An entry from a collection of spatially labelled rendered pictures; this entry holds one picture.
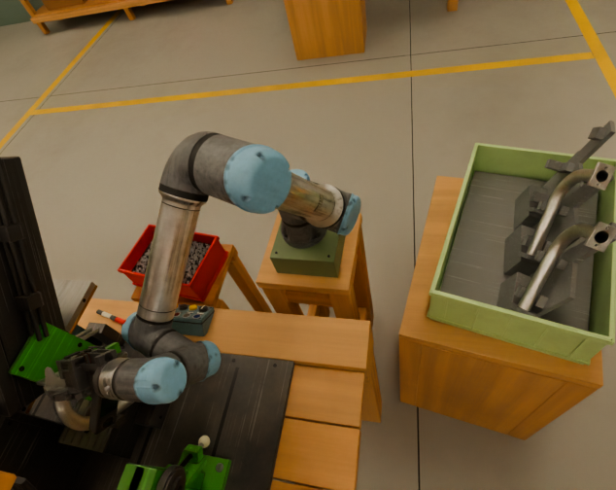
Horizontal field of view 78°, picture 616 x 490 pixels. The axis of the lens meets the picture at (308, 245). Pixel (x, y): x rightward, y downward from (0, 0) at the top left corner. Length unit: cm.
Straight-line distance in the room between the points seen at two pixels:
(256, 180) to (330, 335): 59
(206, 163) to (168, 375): 37
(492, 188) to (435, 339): 58
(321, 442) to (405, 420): 94
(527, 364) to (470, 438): 79
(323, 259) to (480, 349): 52
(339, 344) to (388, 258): 126
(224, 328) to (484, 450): 125
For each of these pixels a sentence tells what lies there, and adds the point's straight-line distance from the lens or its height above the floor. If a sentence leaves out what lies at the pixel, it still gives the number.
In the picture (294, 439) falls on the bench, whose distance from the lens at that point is 108.
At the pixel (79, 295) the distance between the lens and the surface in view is 122.
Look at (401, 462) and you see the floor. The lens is 193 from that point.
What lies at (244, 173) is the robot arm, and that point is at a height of 151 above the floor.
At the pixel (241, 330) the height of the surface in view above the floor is 90.
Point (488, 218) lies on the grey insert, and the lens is 140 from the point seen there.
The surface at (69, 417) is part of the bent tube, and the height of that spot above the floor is 115.
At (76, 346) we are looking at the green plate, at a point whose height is 118.
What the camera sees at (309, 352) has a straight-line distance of 110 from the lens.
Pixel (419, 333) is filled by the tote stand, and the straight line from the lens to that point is 122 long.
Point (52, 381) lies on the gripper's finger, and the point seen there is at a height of 124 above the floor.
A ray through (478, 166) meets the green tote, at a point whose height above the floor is 86.
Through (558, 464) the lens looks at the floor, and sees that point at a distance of 203.
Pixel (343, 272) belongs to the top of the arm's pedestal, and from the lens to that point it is 126.
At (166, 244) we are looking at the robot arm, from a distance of 80.
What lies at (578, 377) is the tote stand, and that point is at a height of 79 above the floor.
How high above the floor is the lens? 191
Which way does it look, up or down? 52 degrees down
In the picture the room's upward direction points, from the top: 19 degrees counter-clockwise
